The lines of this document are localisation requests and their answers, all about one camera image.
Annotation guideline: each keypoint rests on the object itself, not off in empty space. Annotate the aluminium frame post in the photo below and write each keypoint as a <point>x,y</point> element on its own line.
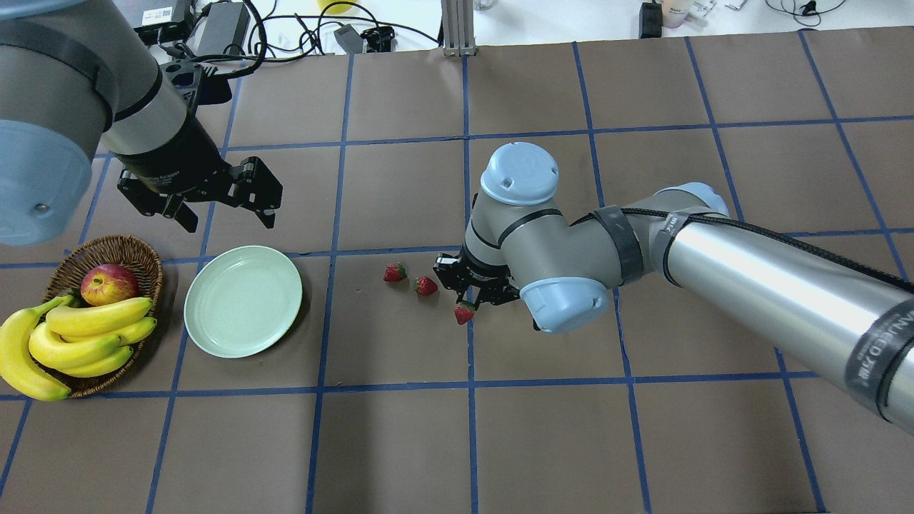
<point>457,28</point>

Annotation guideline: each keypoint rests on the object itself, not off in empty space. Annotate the yellow banana bunch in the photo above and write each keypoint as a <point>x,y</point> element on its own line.
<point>42,345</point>

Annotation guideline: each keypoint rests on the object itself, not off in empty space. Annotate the wicker basket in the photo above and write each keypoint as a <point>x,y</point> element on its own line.
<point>138,257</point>

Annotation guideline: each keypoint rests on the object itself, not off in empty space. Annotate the yellow tape roll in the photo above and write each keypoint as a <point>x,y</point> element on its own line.
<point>335,8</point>

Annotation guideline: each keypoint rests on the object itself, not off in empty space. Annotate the red apple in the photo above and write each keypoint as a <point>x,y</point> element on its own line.
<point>107,284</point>

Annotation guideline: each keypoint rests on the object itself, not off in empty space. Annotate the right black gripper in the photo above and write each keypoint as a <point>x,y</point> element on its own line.
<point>477,275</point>

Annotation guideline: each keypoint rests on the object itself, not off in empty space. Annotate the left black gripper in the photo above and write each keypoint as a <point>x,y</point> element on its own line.
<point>173,160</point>

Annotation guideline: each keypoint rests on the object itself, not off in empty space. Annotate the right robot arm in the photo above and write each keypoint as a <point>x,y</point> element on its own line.
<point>849,323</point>

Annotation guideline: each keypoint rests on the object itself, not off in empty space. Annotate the strawberry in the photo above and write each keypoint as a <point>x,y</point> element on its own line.
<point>425,286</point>
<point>394,272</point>
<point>464,311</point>

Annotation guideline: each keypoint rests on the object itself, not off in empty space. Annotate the black power adapter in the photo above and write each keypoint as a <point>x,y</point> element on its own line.
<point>225,25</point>

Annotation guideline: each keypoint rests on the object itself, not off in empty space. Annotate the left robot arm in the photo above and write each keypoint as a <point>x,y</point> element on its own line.
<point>75,75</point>

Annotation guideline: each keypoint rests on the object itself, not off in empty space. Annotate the light green plate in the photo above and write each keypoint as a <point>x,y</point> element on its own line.
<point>243,301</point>

